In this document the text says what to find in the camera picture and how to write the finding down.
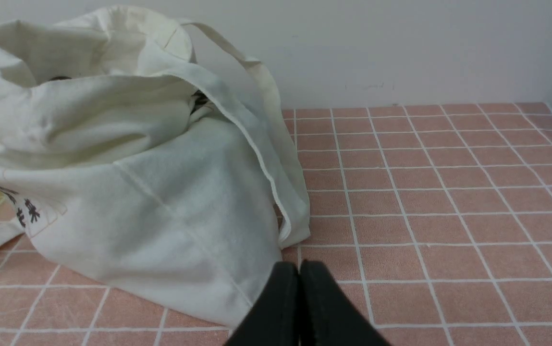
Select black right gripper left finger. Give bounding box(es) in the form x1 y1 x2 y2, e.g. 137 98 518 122
225 261 299 346

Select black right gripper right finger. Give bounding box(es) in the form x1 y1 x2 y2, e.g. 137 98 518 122
300 260 390 346

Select white canvas tote bag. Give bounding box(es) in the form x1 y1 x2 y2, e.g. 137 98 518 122
0 6 309 328

